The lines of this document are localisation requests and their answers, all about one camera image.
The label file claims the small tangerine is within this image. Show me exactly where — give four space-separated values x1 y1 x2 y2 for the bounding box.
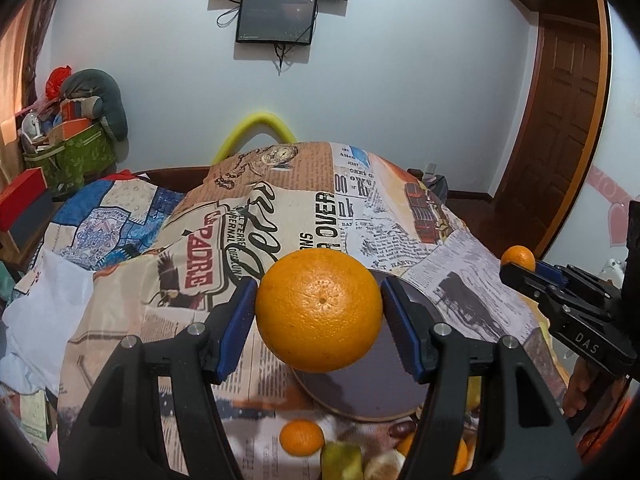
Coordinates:
279 419 326 457
500 245 536 272

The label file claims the peeled pomelo wedge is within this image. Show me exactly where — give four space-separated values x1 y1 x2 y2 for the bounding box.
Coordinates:
363 448 406 480

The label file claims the long green sugarcane piece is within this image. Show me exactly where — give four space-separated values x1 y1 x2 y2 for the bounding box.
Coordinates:
320 441 363 480

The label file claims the right hand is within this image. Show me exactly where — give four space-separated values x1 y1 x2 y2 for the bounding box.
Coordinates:
562 358 626 422

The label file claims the large orange with stem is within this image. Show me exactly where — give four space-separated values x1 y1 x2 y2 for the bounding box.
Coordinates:
395 432 469 476

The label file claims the red date fruit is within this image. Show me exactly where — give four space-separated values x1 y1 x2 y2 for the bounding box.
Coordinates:
388 419 416 440

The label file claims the dark backpack on floor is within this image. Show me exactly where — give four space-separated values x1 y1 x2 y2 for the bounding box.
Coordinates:
408 168 448 204

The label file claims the brown wooden door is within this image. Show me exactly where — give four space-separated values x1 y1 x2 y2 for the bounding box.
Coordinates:
483 0 611 256

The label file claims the purple ceramic plate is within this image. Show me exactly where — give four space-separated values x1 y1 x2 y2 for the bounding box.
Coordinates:
290 270 446 423

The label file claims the small tangerine on blanket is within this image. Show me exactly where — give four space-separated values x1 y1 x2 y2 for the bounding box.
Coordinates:
279 419 326 457

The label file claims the blue patchwork quilt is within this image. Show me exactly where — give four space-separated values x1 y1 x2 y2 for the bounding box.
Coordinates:
38 174 183 271

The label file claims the red box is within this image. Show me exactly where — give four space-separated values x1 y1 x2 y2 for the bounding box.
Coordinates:
0 167 48 232

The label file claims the yellow foam arch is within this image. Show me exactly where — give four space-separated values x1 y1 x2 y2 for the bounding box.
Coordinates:
212 112 297 165

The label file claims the red plastic bag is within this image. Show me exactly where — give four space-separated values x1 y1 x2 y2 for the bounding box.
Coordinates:
44 65 73 101

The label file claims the pink striped curtain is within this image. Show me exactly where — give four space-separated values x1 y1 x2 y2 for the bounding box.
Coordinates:
1 0 58 188

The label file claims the small black wall monitor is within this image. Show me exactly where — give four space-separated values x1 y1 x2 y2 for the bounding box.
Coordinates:
235 0 317 46

